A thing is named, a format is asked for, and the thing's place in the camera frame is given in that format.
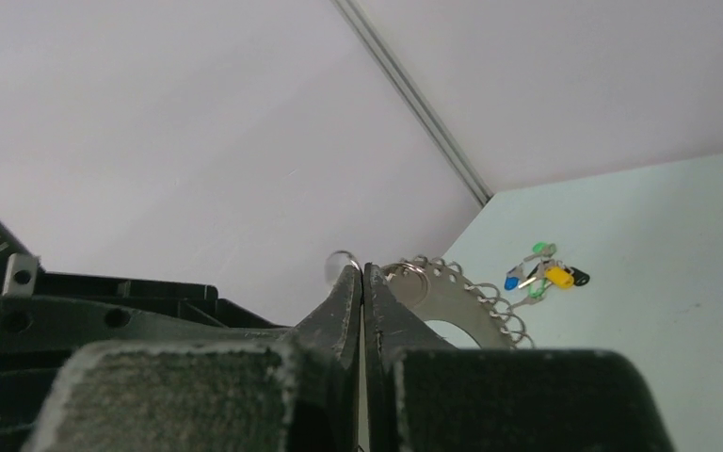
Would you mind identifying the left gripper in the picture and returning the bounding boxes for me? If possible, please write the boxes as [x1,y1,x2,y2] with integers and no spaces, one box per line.
[0,221,282,451]

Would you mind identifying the aluminium corner frame post left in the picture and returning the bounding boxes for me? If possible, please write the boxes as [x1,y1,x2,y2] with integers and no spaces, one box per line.
[332,0,493,207]

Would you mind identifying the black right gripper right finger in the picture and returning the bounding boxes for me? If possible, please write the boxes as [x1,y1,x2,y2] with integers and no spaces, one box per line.
[362,264,674,451]

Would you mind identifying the small split ring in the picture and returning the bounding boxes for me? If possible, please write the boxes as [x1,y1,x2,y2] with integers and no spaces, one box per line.
[324,250,362,285]

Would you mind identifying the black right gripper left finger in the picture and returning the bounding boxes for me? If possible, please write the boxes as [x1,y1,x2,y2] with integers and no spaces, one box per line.
[24,266,362,451]

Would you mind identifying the pile of removed keys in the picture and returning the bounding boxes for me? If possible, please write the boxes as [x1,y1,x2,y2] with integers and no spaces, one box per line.
[504,242,590,312]

